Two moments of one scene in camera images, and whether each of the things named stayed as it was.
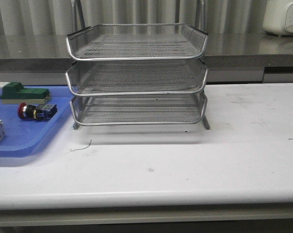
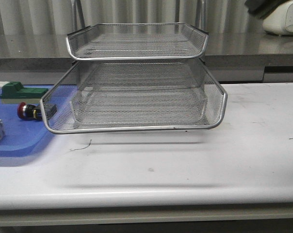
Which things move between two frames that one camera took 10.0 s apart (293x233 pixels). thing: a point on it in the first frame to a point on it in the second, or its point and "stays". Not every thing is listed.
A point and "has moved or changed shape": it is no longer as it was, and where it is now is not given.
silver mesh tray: (126, 76) has moved or changed shape
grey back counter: (230, 58) stays
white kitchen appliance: (283, 17) stays
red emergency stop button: (40, 112) stays
